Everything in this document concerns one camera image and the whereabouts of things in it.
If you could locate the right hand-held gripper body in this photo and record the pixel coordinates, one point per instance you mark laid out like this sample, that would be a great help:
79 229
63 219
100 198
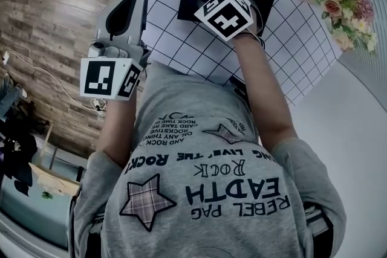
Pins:
226 22

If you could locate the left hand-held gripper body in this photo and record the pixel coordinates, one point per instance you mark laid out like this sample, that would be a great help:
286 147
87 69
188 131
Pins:
96 77

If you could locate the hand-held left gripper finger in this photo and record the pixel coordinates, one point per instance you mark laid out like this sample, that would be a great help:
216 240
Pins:
121 12
137 30

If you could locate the person's right forearm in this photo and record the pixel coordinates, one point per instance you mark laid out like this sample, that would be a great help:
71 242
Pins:
263 93

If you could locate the person's left forearm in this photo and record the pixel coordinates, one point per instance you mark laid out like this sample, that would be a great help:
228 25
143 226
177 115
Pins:
118 136

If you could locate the black wrist band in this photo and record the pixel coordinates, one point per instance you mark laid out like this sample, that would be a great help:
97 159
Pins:
257 37

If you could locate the white grid mat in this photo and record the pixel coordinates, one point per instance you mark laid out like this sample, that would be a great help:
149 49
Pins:
181 48

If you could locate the black office chair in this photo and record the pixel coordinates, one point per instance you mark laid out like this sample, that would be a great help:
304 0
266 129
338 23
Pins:
18 160

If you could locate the pastel flower bouquet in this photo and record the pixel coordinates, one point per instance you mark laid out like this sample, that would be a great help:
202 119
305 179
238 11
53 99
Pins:
344 9

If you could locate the white window blinds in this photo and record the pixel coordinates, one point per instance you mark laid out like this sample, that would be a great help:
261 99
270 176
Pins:
362 9

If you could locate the grey printed t-shirt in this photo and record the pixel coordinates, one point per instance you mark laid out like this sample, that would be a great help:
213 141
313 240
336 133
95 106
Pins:
196 190

